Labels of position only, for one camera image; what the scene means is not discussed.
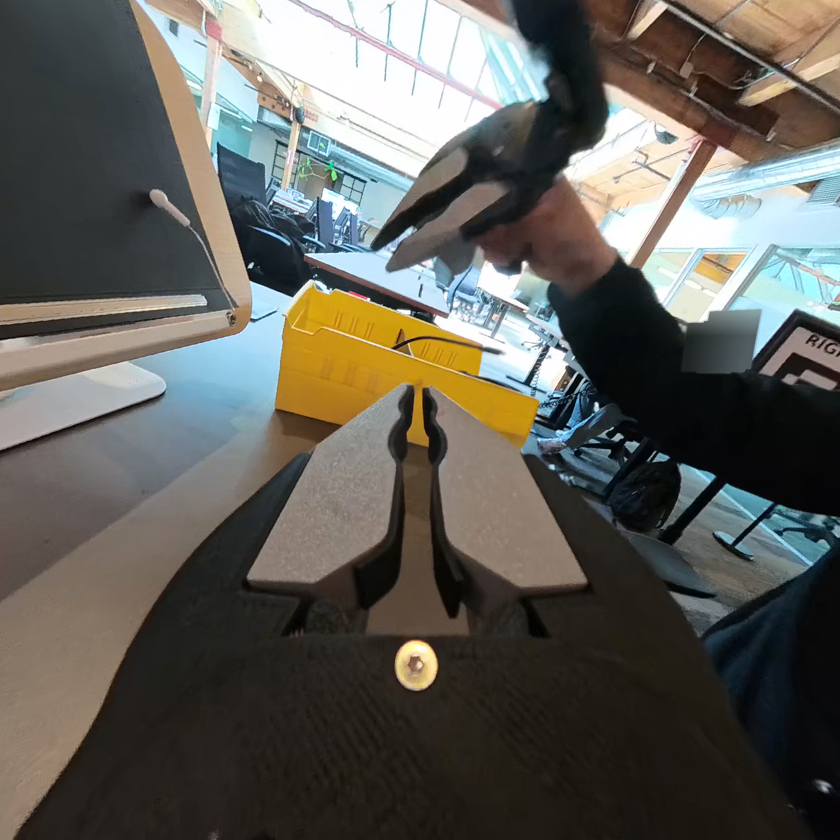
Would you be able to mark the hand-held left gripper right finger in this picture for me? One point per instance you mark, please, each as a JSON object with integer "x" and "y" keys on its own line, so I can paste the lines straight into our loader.
{"x": 499, "y": 518}

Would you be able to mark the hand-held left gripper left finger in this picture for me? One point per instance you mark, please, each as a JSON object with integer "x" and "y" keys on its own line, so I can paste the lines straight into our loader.
{"x": 328, "y": 512}

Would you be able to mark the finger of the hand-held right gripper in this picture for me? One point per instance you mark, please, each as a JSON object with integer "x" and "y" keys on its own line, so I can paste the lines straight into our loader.
{"x": 439, "y": 226}
{"x": 439, "y": 174}

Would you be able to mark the yellow plastic bin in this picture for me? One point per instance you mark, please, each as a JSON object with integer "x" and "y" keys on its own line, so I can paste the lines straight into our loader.
{"x": 341, "y": 374}

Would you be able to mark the person's right forearm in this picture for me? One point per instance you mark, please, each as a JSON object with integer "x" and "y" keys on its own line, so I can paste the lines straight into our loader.
{"x": 656, "y": 374}

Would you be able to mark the person's right hand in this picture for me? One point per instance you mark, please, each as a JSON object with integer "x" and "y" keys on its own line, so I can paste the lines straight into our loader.
{"x": 564, "y": 243}

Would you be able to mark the brown office table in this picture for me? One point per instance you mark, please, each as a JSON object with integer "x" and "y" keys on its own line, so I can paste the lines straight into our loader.
{"x": 367, "y": 272}

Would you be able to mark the black backpack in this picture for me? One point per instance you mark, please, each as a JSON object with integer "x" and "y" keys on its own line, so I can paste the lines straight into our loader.
{"x": 646, "y": 495}

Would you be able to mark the black office chair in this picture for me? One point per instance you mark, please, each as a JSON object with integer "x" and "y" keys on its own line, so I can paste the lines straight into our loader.
{"x": 275, "y": 256}

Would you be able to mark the white paper sheet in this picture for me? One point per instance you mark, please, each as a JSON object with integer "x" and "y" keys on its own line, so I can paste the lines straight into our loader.
{"x": 264, "y": 312}

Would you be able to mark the person's dark clothed body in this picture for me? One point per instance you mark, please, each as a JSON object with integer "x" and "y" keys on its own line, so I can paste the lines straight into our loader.
{"x": 787, "y": 689}

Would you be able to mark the black framed white sign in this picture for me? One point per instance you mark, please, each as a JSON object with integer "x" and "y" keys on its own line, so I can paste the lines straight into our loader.
{"x": 810, "y": 354}

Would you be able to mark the black board on white stand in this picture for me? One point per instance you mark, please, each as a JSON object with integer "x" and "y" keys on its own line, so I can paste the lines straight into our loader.
{"x": 79, "y": 164}

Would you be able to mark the silver ventilation duct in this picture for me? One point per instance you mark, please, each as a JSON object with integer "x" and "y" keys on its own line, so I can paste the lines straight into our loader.
{"x": 754, "y": 184}

